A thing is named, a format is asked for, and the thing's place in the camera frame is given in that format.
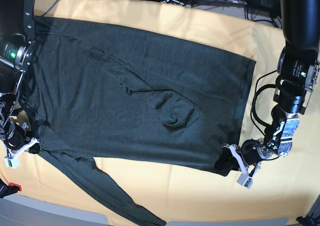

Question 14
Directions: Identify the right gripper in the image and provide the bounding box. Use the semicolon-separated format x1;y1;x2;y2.
3;122;41;169

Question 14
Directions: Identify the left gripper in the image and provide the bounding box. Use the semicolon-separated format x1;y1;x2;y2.
214;139;273;189

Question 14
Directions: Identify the dark grey long-sleeve shirt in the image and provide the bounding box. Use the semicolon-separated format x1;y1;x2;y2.
26;17;256;225

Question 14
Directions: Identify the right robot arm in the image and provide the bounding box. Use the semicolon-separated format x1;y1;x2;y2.
0;0;40;169

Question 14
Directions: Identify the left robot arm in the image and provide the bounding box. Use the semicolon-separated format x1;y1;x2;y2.
214;0;320;188

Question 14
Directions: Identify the red and black clamp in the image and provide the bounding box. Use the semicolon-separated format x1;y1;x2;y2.
0;180;21;198

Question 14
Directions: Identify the yellow table cloth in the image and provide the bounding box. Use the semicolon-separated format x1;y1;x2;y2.
0;0;320;225

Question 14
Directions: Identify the black clamp right corner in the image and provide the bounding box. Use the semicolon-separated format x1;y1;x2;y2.
296;215;319;226

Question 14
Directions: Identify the black power adapter box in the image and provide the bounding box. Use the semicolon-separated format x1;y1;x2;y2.
247;0;281;16

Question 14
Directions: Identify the tangle of black cables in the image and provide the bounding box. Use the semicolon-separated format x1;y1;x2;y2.
249;69;282;136

